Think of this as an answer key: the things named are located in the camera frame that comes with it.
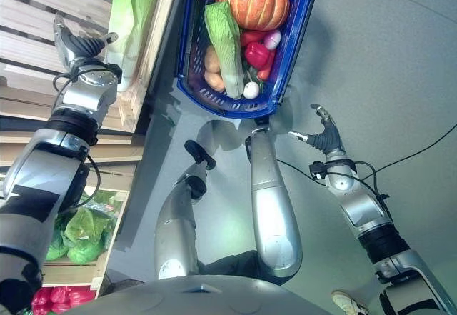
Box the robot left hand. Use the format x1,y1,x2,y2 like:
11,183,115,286
52,12,119,70

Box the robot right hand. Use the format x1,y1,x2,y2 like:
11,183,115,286
287,103,346,159

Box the blue plastic shopping basket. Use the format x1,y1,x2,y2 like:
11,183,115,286
176,0,324,121

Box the large napa cabbage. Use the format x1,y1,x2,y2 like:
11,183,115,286
104,0,160,93

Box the wooden slatted crate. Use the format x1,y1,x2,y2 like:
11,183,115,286
0,0,184,134

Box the white onion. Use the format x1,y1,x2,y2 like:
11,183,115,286
243,81,260,99

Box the orange red carrot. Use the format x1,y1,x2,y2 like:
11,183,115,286
256,49,278,81

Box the robot right leg silver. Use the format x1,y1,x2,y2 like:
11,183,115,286
244,116,304,279

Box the robot leg silver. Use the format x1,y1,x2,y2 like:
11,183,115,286
154,139,218,281
244,116,304,279

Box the red bell pepper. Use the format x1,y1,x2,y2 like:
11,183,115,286
240,29,268,47
244,41,271,68

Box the pink and white radish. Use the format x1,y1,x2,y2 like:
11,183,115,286
263,30,283,51

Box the wooden crate with lettuce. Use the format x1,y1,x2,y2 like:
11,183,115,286
0,129,146,291

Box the brown potato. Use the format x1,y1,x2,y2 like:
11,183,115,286
204,45,221,74
204,71,226,92

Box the napa cabbage with torn leaf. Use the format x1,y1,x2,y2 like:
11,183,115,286
204,0,246,100

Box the orange pumpkin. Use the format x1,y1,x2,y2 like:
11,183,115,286
215,0,291,31

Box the bagged leafy green lettuce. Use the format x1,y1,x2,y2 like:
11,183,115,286
79,189,125,218

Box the person's shoe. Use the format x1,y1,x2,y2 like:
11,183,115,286
331,289,371,315

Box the robot left leg silver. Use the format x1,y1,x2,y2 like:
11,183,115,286
154,139,218,281

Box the light green lettuce head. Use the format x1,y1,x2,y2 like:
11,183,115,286
63,206,107,249

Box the robot torso grey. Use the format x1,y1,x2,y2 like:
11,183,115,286
62,250,335,315

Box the bright green lettuce head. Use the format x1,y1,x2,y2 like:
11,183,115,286
66,241,109,265
44,227,69,261

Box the red peppers in bags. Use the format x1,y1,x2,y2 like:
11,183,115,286
31,286,98,315

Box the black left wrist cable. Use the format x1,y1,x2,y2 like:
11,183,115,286
52,71,81,96

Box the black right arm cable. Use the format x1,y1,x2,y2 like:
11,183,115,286
351,160,391,219

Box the black floor cable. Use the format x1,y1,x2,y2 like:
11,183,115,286
276,122,457,187

